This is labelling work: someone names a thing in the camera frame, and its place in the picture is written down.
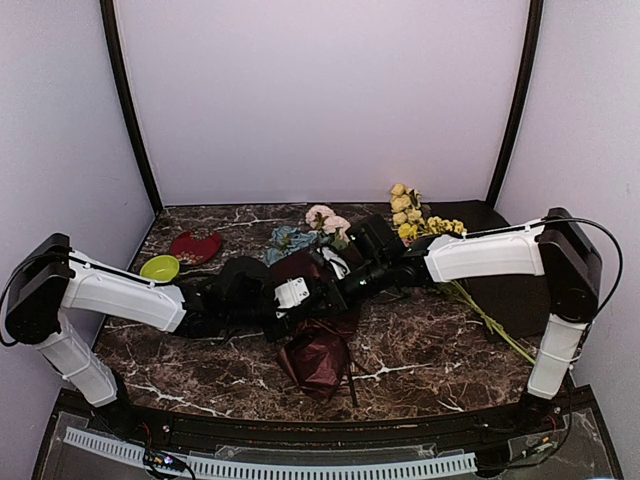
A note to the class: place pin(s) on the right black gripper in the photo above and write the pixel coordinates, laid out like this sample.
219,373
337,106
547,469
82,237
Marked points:
338,298

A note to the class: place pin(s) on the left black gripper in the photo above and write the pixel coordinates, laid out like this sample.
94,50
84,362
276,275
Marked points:
272,333

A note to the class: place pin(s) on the pink fake rose bunch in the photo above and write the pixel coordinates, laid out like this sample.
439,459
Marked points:
331,227

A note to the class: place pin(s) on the red wrapping paper sheet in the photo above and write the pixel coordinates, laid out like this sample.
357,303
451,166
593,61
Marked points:
317,358

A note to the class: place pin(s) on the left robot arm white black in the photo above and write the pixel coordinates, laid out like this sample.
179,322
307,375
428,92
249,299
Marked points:
55,278

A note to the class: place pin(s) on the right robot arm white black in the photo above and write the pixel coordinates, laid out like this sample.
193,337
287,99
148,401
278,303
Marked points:
543,277

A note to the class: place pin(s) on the yellow fake flower bunch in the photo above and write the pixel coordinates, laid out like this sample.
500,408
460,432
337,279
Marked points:
411,225

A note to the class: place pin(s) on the red embroidered round pouch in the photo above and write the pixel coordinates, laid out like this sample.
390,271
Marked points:
195,247

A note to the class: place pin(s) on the green plastic bowl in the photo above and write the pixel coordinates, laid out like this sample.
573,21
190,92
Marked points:
161,268

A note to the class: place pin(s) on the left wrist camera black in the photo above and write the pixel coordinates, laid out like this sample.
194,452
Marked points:
246,277

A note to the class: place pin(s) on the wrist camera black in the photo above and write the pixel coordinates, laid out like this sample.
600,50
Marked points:
371,250
246,277

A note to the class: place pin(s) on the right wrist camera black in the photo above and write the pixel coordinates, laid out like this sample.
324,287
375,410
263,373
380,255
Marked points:
371,250

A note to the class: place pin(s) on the white cable duct strip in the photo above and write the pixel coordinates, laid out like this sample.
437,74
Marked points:
239,463

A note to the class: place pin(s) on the black front table rail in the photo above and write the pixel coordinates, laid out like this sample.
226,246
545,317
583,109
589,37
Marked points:
487,430

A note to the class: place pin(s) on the right black frame post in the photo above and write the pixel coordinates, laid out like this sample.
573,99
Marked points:
521,89

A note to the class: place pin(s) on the black frame post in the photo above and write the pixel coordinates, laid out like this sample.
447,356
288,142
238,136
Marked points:
126,101
521,89

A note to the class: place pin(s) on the left black frame post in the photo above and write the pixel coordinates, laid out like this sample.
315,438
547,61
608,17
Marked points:
126,101

